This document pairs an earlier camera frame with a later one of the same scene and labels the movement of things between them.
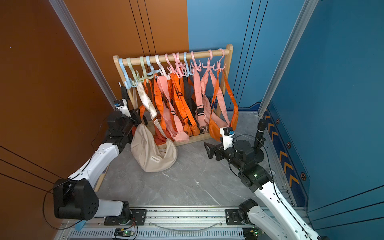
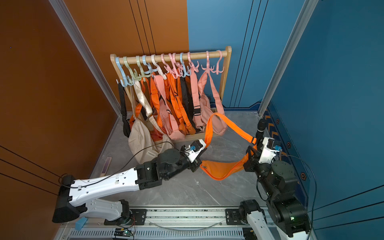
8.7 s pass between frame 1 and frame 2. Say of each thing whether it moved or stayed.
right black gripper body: moved
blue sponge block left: stayed
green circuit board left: stayed
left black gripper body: moved
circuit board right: stayed
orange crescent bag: moved
